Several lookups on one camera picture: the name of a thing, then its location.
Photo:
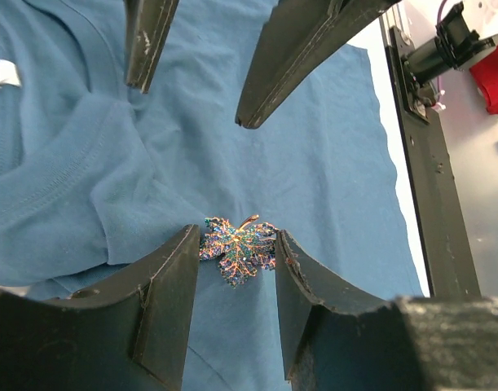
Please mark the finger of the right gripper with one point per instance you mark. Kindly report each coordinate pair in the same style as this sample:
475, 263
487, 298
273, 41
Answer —
148, 23
298, 36

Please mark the silver blue leaf brooch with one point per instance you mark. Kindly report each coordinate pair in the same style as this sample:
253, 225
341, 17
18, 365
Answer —
241, 252

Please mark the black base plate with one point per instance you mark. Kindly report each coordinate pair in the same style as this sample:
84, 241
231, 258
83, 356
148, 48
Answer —
448, 263

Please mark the blue t-shirt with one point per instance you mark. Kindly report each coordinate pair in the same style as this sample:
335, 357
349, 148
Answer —
95, 175

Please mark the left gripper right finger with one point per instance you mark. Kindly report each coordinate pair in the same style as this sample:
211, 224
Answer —
335, 336

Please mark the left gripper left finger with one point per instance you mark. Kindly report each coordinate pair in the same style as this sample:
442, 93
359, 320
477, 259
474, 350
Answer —
126, 332

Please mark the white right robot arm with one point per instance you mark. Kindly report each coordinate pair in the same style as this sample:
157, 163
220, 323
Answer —
454, 45

